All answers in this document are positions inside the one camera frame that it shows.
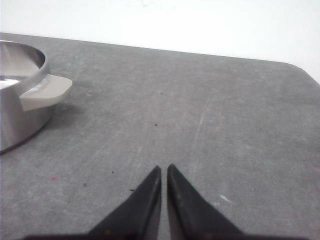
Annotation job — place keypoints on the stainless steel steamer pot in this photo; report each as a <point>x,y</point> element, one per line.
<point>28,92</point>

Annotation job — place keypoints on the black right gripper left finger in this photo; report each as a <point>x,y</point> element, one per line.
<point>138,217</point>

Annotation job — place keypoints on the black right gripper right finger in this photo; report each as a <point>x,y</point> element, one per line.
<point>197,219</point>

